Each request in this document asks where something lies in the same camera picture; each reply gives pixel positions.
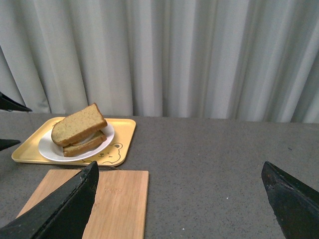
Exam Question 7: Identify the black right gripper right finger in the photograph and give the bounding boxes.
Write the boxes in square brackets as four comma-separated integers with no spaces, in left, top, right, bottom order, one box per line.
[261,161,319,239]

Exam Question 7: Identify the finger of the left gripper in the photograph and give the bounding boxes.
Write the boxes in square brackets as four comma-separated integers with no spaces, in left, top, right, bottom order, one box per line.
[0,139,20,150]
[0,92,32,112]

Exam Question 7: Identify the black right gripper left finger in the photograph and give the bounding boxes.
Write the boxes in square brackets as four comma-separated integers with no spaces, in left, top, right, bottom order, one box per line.
[0,162,99,239]

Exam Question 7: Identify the white round plate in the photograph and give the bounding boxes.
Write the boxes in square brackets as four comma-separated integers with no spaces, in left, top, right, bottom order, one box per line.
[38,124,115,162]

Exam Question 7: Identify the yellow bear tray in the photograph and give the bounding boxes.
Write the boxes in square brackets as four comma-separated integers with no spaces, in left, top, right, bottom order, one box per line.
[11,117,136,166]

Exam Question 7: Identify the bamboo cutting board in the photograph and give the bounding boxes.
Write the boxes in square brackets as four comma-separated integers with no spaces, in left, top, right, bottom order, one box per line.
[19,170,149,239]

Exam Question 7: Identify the grey curtain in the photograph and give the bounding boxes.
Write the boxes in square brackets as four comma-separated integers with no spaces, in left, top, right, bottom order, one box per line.
[0,0,319,123]

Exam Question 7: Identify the metal cutting board handle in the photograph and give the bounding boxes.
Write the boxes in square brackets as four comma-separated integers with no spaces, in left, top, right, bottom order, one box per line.
[99,166,118,171]

